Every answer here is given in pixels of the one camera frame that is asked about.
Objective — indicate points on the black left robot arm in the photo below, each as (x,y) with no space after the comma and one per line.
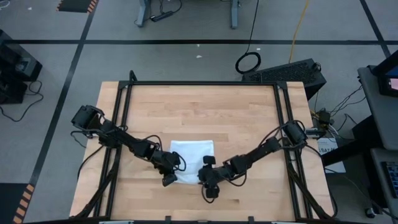
(130,143)

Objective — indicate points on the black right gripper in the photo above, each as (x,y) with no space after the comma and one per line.
(211,175)

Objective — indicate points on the black power adapter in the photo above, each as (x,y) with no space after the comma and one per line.
(324,117)

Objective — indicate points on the small black equipment case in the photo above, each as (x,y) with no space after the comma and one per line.
(12,91)

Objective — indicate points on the black mat with orange stripes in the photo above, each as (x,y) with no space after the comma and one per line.
(76,5)
(9,202)

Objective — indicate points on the grey desk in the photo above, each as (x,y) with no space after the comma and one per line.
(385,118)
(377,186)

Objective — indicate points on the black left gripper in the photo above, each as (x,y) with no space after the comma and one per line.
(168,163)

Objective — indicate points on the black desk foot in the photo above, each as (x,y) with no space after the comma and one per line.
(357,146)

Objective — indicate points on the black keyboard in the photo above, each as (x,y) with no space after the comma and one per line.
(392,179)

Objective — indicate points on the large black equipment case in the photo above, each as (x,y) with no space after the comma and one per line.
(18,56)

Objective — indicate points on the black laptop screen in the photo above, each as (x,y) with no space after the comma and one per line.
(388,84)

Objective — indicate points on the black aluminium table frame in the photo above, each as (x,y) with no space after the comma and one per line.
(202,83)

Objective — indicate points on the small black bracket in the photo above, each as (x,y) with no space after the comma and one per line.
(168,219)
(251,219)

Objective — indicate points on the black computer tower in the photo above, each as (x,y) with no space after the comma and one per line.
(286,73)

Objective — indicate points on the black caster wheel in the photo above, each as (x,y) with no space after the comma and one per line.
(370,212)

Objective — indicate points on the black power strip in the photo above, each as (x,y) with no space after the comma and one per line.
(161,16)

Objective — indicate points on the white label sheet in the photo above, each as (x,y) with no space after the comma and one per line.
(337,168)

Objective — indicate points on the white towel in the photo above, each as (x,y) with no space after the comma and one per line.
(192,152)

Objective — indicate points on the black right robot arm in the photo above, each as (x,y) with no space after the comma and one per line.
(258,152)

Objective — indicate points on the grey desk frame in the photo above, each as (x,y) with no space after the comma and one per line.
(142,15)

